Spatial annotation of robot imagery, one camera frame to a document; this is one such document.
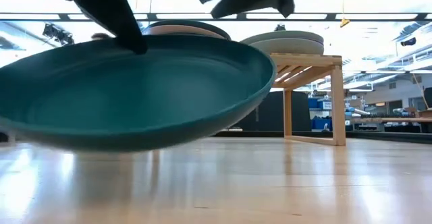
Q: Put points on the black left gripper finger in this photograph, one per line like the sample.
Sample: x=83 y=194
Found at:
x=118 y=25

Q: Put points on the dark green plate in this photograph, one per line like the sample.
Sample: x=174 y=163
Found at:
x=221 y=31

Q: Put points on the pale mint green plate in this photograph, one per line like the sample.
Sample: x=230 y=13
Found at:
x=280 y=35

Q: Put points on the pink plate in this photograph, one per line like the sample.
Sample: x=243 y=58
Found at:
x=182 y=31

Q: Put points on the light grey plate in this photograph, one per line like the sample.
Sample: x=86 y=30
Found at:
x=290 y=48

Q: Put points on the teal plate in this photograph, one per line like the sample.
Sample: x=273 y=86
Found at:
x=135 y=99

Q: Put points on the wooden slatted shelf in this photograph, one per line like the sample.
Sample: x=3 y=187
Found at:
x=303 y=60

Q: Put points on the small black ceiling lamp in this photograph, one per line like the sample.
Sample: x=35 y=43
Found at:
x=280 y=27

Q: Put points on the black ceiling track light cluster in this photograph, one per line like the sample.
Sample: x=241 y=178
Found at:
x=59 y=35

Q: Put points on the black partition panel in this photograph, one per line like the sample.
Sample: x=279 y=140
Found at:
x=270 y=112

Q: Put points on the blue bin with white label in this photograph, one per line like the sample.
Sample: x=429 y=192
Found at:
x=320 y=104

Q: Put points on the blue storage bin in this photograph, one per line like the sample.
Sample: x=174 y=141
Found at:
x=320 y=123

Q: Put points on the black ceiling-mounted device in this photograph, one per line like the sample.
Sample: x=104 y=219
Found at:
x=408 y=42

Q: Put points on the wooden workbench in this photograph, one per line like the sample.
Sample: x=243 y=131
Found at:
x=395 y=119

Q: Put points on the black monitor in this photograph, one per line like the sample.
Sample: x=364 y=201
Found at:
x=428 y=97

